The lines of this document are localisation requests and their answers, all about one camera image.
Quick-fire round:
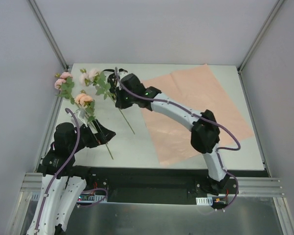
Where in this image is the peach fake flower stem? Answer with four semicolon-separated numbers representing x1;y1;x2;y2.
74;92;114;160

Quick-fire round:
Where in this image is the pale pink fake flower stem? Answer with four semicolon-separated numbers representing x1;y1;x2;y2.
79;68;136;135

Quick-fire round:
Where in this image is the pink fake flower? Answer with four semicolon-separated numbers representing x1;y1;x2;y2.
54;72;75;104

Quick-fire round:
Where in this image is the pink wrapping paper sheet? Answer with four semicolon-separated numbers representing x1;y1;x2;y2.
138;63;254;168

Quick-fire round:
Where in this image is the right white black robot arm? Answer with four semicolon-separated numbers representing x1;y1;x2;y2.
114;72;230;196

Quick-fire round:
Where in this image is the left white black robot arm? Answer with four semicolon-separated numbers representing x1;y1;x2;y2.
26;120;116;235

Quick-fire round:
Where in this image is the black ribbon gold lettering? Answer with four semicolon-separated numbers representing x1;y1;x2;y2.
103;69;118;101

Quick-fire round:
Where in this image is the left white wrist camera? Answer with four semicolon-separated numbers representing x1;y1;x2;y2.
74;109;88;126

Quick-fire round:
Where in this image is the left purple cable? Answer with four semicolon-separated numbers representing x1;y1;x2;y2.
34;108;108;235

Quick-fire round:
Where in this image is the left white cable duct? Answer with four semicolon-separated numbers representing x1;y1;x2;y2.
31;193;107;204

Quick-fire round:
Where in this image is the white cable duct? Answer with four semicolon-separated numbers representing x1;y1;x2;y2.
31;193;107;204
196;197;213;206

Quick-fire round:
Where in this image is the right white cable duct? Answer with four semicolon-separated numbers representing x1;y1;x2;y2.
196;197;213;206

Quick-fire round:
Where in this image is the left aluminium frame post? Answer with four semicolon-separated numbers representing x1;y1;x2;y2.
27;0;69;71

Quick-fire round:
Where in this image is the aluminium frame post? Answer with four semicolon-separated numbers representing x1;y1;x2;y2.
27;0;69;71
237;0;287;74

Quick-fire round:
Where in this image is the front aluminium rail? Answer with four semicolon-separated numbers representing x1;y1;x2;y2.
20;172;286;197

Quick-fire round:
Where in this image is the right aluminium frame post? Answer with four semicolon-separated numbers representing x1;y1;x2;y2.
237;0;287;74

